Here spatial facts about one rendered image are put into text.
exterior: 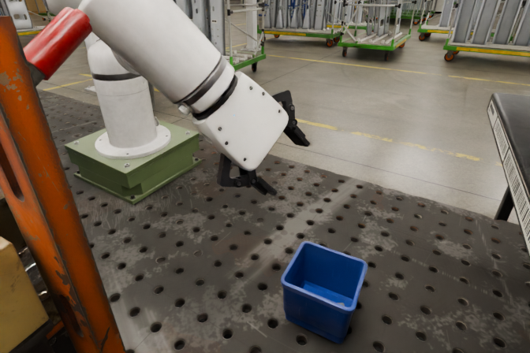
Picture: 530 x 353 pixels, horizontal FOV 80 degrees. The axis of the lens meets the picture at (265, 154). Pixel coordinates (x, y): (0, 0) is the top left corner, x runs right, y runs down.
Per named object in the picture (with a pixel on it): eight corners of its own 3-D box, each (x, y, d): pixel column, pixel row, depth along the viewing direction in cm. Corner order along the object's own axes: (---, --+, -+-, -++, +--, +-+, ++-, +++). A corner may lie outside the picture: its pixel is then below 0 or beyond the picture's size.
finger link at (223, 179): (204, 174, 41) (234, 195, 44) (237, 125, 42) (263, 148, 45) (200, 172, 42) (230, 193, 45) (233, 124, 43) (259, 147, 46)
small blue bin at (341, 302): (277, 321, 50) (278, 281, 45) (300, 276, 57) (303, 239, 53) (345, 354, 45) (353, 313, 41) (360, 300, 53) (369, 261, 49)
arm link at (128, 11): (162, 101, 42) (184, 105, 34) (69, 20, 35) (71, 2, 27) (202, 55, 44) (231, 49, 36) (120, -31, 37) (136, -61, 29)
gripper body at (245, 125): (194, 122, 36) (257, 177, 41) (246, 57, 38) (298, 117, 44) (173, 119, 42) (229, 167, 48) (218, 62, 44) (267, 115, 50)
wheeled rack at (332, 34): (255, 42, 771) (255, -43, 689) (274, 37, 848) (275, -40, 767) (332, 48, 689) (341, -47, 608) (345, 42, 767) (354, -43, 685)
